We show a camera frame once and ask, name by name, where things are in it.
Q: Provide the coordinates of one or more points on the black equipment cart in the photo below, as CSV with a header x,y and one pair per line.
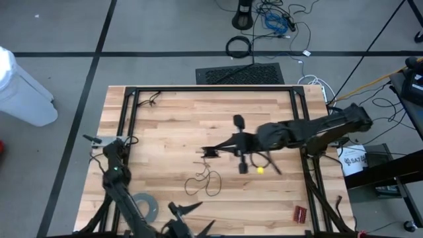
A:
x,y
380,172

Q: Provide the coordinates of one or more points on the black floor mat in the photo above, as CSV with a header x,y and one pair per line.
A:
x,y
241,74

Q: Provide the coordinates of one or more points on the black caster wheel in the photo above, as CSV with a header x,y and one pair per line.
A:
x,y
410,226

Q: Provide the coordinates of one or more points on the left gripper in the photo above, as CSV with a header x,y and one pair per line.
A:
x,y
178,229

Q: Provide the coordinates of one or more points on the red connector block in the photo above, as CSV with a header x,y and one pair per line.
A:
x,y
300,215

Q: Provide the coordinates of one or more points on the grey duct tape roll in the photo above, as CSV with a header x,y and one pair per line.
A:
x,y
152,206

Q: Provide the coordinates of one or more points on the black power strip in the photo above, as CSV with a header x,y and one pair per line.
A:
x,y
290,23

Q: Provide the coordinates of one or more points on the black aluminium table frame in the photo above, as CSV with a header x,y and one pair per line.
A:
x,y
215,89

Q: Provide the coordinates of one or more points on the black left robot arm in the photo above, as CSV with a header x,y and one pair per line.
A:
x,y
115,172

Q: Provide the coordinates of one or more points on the black electronic device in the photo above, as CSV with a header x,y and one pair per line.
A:
x,y
416,89

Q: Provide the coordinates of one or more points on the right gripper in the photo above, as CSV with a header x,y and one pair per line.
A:
x,y
248,143

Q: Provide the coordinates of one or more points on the white plug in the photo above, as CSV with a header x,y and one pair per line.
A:
x,y
306,53

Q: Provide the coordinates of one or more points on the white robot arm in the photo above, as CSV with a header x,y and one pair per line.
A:
x,y
23,96

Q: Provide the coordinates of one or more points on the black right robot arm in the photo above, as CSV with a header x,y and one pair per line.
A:
x,y
314,129

